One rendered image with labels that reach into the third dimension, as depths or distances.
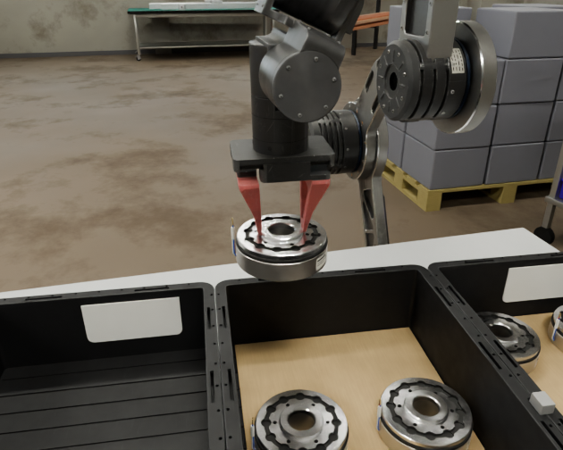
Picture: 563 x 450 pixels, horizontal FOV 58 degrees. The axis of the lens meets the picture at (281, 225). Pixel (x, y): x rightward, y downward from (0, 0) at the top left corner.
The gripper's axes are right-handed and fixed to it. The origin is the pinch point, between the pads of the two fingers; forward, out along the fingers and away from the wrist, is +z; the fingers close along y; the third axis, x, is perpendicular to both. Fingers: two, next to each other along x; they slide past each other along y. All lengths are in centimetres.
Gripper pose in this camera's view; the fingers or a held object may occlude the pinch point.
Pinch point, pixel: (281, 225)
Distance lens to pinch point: 56.6
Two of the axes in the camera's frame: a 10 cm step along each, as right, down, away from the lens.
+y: 9.9, -0.8, 1.2
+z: 0.1, 8.9, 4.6
